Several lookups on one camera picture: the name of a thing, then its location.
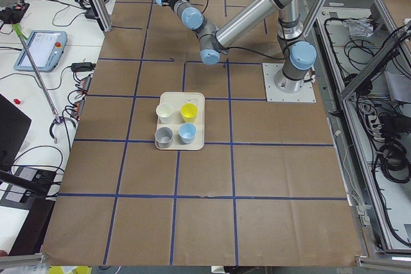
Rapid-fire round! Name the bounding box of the blue teach pendant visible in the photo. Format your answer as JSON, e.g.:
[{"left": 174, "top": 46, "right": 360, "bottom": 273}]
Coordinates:
[{"left": 23, "top": 30, "right": 67, "bottom": 73}]

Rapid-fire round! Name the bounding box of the cream plastic tray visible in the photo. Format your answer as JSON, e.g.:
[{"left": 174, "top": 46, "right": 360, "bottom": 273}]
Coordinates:
[{"left": 156, "top": 92, "right": 205, "bottom": 151}]

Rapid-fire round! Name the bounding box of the yellow plastic cup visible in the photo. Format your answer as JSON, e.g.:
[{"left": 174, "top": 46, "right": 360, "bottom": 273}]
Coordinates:
[{"left": 180, "top": 103, "right": 198, "bottom": 123}]

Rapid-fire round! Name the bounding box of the silver reacher grabber stick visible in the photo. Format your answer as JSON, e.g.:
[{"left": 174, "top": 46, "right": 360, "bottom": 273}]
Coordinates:
[{"left": 12, "top": 22, "right": 78, "bottom": 143}]

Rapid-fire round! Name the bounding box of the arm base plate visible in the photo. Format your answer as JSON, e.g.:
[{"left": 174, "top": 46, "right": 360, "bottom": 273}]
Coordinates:
[{"left": 262, "top": 63, "right": 317, "bottom": 103}]

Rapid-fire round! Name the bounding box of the black laptop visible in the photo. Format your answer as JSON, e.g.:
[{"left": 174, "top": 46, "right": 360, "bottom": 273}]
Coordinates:
[{"left": 0, "top": 95, "right": 31, "bottom": 171}]

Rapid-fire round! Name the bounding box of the light blue cup front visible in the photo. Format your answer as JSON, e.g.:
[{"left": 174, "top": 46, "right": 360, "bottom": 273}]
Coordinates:
[{"left": 179, "top": 123, "right": 197, "bottom": 144}]

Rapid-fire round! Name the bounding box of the grey plastic cup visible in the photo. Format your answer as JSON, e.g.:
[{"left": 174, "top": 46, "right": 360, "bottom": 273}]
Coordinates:
[{"left": 155, "top": 127, "right": 173, "bottom": 149}]

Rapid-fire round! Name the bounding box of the cream white plastic cup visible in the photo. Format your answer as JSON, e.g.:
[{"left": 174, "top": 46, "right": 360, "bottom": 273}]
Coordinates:
[{"left": 155, "top": 103, "right": 174, "bottom": 124}]

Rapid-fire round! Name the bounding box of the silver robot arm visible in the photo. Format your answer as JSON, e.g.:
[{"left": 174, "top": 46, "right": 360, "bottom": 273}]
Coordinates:
[{"left": 156, "top": 0, "right": 317, "bottom": 94}]

